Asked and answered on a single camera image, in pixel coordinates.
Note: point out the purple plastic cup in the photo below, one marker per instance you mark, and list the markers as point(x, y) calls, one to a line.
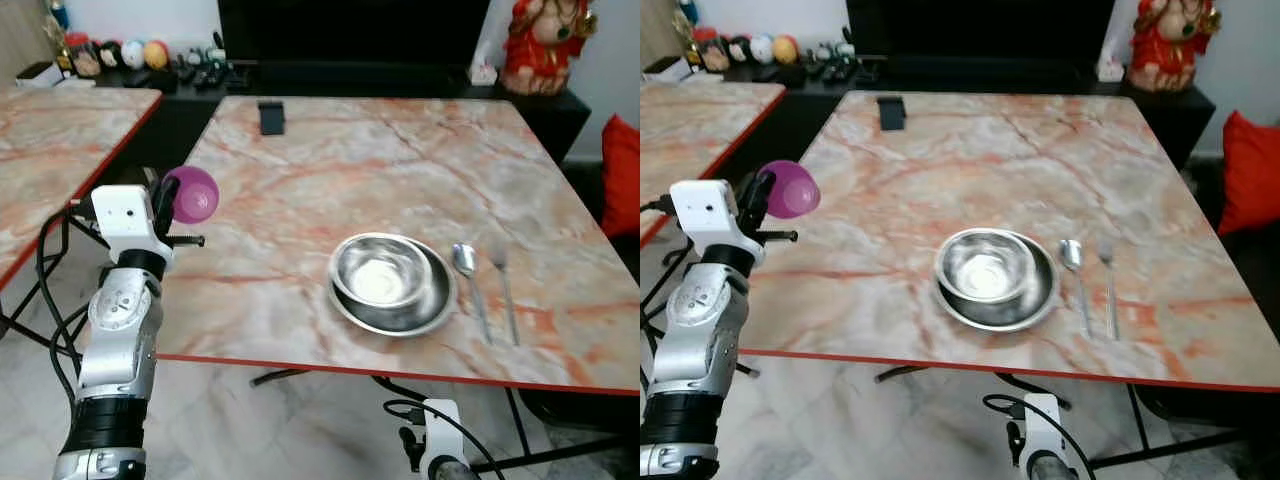
point(198, 195)
point(795, 190)

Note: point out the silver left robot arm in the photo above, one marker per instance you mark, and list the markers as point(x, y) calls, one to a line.
point(700, 340)
point(118, 340)

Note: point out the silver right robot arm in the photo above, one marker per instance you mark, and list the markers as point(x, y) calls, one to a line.
point(450, 470)
point(1050, 470)

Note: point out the small black box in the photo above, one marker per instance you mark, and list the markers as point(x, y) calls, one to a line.
point(892, 114)
point(272, 118)

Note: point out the red cushion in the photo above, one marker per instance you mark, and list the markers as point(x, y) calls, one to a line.
point(1250, 175)
point(622, 175)

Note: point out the yellow ball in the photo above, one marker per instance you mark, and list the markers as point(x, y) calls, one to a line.
point(785, 50)
point(156, 54)

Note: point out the black and white ball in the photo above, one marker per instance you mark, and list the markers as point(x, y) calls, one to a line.
point(739, 50)
point(111, 55)

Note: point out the red-lidded jar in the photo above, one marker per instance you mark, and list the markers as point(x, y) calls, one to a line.
point(710, 52)
point(82, 58)

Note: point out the steel plate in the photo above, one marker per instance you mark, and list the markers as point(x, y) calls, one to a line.
point(435, 305)
point(1040, 300)

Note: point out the flat white box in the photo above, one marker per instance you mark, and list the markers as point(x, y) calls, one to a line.
point(667, 70)
point(38, 75)

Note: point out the steel fork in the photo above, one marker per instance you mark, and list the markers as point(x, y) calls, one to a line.
point(505, 290)
point(1109, 290)

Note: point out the steel bowl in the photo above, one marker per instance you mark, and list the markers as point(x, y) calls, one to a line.
point(380, 270)
point(985, 265)

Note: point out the blue ornament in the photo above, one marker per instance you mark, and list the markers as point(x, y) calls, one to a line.
point(60, 14)
point(688, 10)

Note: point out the steel spoon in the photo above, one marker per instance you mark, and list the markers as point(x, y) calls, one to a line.
point(464, 260)
point(1071, 254)

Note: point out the black low cabinet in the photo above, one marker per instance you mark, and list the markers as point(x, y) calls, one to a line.
point(560, 120)
point(1190, 120)

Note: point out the black television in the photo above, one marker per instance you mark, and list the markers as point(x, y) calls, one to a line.
point(350, 30)
point(980, 25)

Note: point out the red seated statue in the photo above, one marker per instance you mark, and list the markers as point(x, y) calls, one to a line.
point(1170, 45)
point(545, 50)

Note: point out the small white socket box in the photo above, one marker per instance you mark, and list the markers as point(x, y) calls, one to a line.
point(1110, 70)
point(484, 74)

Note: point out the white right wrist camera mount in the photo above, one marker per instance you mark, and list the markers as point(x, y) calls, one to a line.
point(1043, 425)
point(443, 430)

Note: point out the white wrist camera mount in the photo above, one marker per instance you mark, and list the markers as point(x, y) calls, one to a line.
point(443, 430)
point(1043, 425)
point(125, 215)
point(705, 210)

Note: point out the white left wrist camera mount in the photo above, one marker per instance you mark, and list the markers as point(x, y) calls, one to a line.
point(705, 210)
point(125, 215)

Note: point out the black metal table frame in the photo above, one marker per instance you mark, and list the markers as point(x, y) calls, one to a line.
point(1140, 425)
point(520, 425)

